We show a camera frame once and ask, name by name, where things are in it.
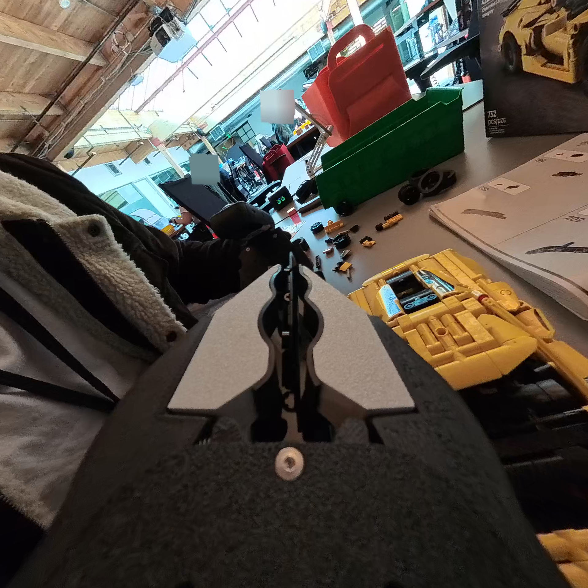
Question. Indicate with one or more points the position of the black office chair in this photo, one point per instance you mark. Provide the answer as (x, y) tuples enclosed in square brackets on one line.
[(250, 165)]

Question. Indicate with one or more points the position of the yellow brick car model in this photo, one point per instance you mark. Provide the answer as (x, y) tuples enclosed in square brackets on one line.
[(459, 340)]

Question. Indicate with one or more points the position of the brown wooden stick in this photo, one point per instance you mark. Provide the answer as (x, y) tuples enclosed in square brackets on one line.
[(310, 205)]

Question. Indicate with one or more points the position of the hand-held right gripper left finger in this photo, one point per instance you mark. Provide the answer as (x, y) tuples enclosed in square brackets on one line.
[(220, 363)]

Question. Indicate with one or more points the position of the small black object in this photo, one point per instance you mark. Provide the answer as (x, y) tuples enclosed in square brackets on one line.
[(305, 190)]

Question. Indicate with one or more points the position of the red plastic bin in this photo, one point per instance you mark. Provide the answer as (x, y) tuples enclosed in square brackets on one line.
[(363, 82)]

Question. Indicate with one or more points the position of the dark red tote bag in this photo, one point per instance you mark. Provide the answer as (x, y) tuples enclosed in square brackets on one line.
[(275, 160)]

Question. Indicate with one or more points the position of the white lattice bracket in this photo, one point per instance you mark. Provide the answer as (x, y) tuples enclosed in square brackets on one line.
[(317, 147)]

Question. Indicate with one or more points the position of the car set box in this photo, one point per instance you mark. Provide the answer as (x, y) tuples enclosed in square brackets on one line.
[(528, 105)]

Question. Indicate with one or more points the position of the pink plastic piece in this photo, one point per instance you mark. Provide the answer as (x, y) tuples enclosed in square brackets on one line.
[(293, 216)]

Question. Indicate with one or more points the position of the black angled screen back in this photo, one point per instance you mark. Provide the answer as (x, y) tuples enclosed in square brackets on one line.
[(197, 197)]

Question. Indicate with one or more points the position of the grey ceiling device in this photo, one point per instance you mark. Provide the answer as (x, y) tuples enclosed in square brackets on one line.
[(170, 36)]

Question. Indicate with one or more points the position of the green plastic bin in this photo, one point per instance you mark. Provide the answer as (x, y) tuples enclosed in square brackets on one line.
[(390, 156)]

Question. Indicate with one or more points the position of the open instruction booklet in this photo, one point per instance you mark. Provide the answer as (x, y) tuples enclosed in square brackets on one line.
[(528, 220)]

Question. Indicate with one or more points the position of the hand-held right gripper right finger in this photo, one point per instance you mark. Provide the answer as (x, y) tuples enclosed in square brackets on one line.
[(363, 367)]

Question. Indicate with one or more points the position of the white shirt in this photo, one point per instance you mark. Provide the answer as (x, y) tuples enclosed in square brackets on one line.
[(46, 436)]

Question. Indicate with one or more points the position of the black device green lights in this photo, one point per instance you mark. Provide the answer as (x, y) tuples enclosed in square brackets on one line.
[(280, 199)]

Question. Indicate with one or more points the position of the pile of small black yellow pieces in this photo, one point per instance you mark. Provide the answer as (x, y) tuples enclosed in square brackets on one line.
[(363, 241)]

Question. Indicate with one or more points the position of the black fleece-lined jacket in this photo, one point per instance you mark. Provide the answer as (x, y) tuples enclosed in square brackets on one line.
[(69, 239)]

